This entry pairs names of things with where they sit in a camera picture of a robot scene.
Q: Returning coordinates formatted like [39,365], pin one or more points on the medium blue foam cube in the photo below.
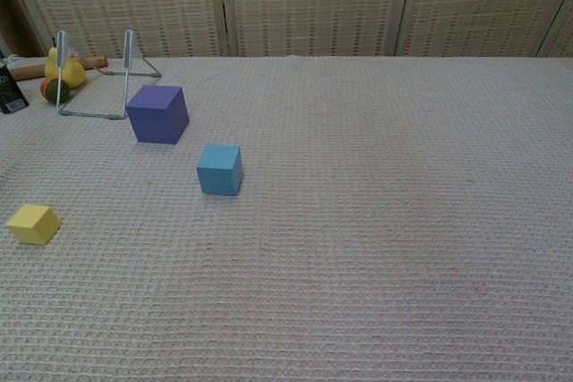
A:
[217,176]

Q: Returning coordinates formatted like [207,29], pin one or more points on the large purple foam cube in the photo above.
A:
[154,120]

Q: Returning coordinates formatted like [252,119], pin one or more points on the small yellow foam cube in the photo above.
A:
[27,225]

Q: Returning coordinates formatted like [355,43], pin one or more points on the beige woven tablecloth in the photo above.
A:
[340,230]

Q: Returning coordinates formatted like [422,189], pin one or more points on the yellow toy pear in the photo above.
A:
[71,72]

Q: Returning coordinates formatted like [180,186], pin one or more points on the small orange green toy fruit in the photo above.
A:
[51,90]

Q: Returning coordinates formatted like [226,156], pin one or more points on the wooden rolling stick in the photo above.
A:
[27,72]

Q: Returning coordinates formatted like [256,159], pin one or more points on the black tin can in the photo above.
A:
[11,93]

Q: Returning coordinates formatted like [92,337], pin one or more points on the brown wooden board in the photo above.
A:
[13,26]

